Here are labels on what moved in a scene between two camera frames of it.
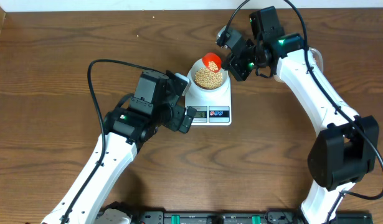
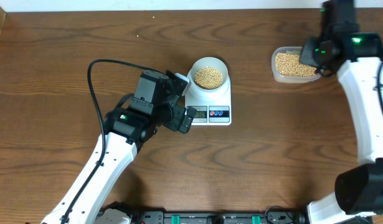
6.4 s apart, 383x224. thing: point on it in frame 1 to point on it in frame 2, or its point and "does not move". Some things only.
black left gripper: x=174 y=122 does not move
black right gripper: x=233 y=65 to x=304 y=58
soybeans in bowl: x=207 y=79 does not move
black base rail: x=269 y=217 does not move
